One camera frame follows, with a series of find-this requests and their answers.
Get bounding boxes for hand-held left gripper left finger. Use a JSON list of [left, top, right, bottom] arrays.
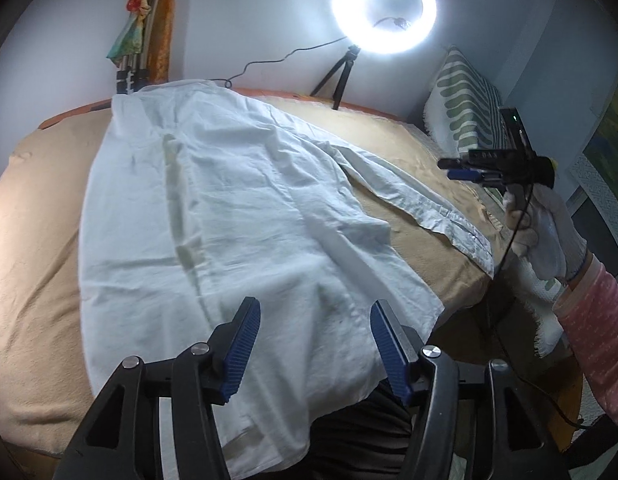
[[51, 296, 262, 480]]

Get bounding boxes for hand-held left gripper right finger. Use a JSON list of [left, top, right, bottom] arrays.
[[369, 300, 572, 480]]

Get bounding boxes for white button-up shirt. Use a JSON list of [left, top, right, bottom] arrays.
[[79, 79, 495, 480]]

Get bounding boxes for person's right forearm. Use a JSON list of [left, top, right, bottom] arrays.
[[552, 255, 618, 421]]

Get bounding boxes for person's right hand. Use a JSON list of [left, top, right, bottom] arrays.
[[502, 185, 588, 283]]

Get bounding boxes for beige checked blanket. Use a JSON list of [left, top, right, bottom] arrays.
[[299, 95, 490, 201]]

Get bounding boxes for dark pleated skirt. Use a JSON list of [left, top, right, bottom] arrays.
[[289, 380, 430, 480]]

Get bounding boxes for orange floral bedsheet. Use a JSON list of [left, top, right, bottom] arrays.
[[39, 87, 415, 131]]

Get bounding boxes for black tabletop tripod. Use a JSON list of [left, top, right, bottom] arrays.
[[309, 45, 362, 111]]

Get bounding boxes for tan blanket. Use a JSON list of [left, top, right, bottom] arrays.
[[0, 97, 505, 461]]

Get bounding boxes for silver tripod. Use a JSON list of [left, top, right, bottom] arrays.
[[114, 0, 170, 96]]

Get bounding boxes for orange patterned hanging cloth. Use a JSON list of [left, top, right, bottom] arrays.
[[139, 0, 182, 85]]

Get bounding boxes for colourful scarf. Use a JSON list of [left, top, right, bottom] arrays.
[[105, 0, 165, 66]]

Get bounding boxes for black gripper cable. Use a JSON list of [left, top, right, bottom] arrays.
[[484, 182, 590, 431]]

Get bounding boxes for white ring light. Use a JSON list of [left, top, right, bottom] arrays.
[[331, 0, 438, 57]]

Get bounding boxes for ring light black cable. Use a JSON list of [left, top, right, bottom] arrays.
[[209, 16, 409, 90]]

